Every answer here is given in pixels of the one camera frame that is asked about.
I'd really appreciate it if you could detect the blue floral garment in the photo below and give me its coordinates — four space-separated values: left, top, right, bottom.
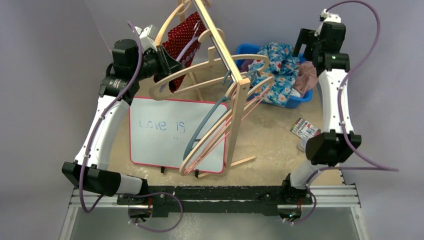
248 42 300 108

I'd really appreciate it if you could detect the pink garment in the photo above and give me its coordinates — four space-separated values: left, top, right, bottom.
292 61 319 98

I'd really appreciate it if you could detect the plain wooden hanger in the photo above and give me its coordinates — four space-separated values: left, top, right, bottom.
179 77 274 176

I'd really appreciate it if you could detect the teal blue hanger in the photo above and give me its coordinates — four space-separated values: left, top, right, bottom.
182 68 261 162

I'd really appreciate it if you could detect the pink wire hanger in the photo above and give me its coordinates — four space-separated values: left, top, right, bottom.
178 76 275 176

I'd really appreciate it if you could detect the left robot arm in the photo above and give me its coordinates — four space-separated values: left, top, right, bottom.
61 39 184 205

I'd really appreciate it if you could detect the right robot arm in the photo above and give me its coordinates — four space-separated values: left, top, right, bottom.
280 21 362 204

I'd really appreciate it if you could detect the empty wooden hanger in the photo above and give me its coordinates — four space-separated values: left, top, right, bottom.
154 0 192 47

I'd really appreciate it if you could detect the red polka dot dress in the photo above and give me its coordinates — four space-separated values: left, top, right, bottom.
161 11 208 94

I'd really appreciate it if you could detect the wooden clothes rack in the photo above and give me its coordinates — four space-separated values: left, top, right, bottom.
175 0 258 180

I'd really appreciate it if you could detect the blue plastic bin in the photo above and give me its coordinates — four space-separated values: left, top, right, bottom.
235 43 314 110

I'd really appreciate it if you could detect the marker pack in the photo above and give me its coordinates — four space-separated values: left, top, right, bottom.
290 117 321 139

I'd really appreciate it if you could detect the clear plastic cup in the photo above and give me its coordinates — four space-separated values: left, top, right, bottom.
297 137 309 153

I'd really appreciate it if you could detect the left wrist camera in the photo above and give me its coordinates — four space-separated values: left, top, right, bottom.
135 24 158 52

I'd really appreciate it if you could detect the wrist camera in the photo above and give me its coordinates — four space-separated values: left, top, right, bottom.
135 24 158 52
314 8 341 37

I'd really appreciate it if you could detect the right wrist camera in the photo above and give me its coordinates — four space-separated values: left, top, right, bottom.
314 8 341 37

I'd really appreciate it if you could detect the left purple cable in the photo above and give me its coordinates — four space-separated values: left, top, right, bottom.
78 20 144 214

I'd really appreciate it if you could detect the purple cable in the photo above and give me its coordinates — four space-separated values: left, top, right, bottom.
78 20 144 214
304 0 400 226

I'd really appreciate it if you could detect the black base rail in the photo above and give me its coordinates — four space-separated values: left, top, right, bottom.
117 185 313 218

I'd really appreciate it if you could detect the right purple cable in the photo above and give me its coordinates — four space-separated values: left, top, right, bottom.
304 0 400 226

